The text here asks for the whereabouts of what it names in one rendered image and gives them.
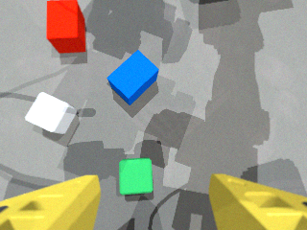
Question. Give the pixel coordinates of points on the red block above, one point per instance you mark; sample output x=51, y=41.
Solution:
x=65, y=26

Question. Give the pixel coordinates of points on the white cube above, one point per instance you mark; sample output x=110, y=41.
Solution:
x=51, y=113

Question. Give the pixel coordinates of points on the green cube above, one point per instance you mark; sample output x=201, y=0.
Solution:
x=135, y=176

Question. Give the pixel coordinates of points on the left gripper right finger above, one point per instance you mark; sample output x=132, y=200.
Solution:
x=234, y=203

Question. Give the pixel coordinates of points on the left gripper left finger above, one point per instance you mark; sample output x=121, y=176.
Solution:
x=70, y=205

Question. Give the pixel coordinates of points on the blue rectangular block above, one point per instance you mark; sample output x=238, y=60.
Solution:
x=133, y=77

